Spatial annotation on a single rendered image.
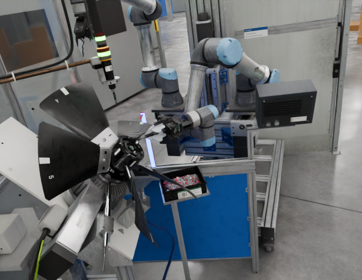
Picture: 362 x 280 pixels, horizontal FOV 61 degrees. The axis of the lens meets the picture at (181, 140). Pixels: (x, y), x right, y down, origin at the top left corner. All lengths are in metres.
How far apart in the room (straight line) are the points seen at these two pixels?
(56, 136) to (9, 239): 0.61
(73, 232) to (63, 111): 0.46
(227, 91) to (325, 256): 1.28
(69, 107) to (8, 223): 0.55
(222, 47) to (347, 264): 1.62
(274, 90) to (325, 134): 1.94
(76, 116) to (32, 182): 0.28
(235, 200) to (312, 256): 0.77
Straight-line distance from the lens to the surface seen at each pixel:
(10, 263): 1.45
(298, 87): 1.54
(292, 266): 2.29
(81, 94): 1.27
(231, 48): 1.43
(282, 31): 2.97
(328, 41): 3.10
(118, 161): 1.13
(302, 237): 2.48
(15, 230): 1.49
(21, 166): 1.23
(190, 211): 1.88
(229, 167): 1.68
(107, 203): 1.10
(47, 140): 0.96
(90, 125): 1.21
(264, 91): 1.51
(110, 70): 1.15
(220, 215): 1.90
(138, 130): 1.38
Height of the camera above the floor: 1.72
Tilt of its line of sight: 26 degrees down
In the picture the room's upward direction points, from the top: 9 degrees counter-clockwise
